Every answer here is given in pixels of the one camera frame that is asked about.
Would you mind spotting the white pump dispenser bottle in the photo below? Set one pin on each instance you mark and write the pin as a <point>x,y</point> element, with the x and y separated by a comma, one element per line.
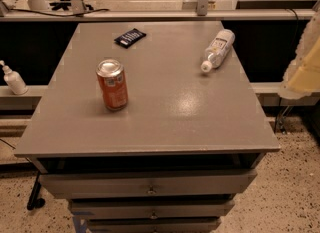
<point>13,80</point>

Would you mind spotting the orange soda can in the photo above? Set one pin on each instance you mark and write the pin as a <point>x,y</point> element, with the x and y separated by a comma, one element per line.
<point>112,81</point>

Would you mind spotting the clear plastic bottle white cap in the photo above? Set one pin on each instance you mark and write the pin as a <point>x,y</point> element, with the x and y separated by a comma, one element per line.
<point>216,52</point>

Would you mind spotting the top grey drawer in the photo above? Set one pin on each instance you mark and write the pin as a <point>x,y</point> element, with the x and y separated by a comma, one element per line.
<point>148,184</point>

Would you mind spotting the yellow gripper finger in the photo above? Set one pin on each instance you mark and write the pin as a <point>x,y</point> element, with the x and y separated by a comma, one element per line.
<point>302,77</point>

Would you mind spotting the middle grey drawer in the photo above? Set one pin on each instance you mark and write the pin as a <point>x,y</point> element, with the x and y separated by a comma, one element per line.
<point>152,209</point>

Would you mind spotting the grey drawer cabinet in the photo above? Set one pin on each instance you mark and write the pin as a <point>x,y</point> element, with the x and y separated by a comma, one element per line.
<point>176,119</point>

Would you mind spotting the black caster wheel leg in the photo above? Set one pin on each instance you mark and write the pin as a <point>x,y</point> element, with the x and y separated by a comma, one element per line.
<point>34,201</point>

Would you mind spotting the bottom grey drawer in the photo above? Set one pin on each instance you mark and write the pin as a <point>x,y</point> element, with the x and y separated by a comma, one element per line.
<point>173,225</point>

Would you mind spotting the grey drawer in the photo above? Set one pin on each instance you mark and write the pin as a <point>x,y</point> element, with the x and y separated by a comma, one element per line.
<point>173,225</point>
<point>148,184</point>
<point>152,209</point>

